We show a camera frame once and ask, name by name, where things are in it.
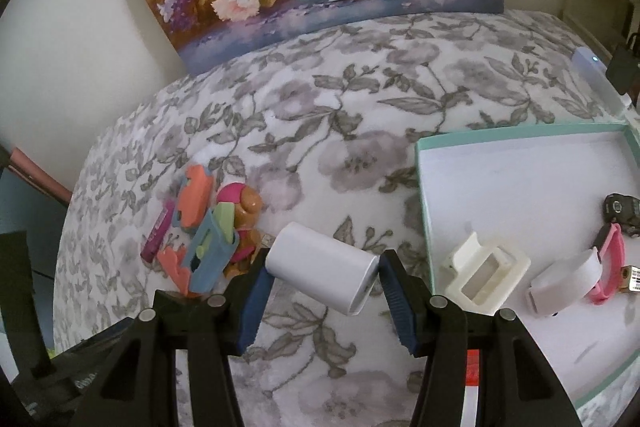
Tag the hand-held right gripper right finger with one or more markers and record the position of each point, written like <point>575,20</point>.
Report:
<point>400,307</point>

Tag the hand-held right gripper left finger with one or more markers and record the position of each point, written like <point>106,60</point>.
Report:
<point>255,302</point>

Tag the white oval case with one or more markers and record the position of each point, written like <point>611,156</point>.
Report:
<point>320,267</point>

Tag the white hair claw clip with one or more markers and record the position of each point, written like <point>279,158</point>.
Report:
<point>485,272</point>

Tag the teal-rimmed white box tray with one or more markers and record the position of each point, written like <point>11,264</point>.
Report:
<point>500,187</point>

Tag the white wristband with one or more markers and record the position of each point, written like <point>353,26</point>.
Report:
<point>565,282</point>

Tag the pink wristwatch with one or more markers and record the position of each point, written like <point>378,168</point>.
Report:
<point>612,257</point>

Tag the brown gold box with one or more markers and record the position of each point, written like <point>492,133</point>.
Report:
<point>632,278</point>

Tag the green foam piece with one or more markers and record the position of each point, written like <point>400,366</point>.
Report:
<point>226,219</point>

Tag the small coral foam piece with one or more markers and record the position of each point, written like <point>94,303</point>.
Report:
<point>172,269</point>

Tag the pink and brown toy figure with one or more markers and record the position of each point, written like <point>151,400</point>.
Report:
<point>245,212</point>

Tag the purple tube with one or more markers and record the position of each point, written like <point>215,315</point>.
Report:
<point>157,234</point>

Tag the coral foam puzzle piece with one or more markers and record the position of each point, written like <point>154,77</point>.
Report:
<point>195,197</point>

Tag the grey floral blanket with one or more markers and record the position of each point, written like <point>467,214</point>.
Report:
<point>325,117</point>

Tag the white device with light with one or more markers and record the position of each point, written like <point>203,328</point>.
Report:
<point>595,74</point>

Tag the black power adapter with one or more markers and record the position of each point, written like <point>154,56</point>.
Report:
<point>625,67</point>

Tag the pink rail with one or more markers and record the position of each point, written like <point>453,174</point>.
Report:
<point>42,177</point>

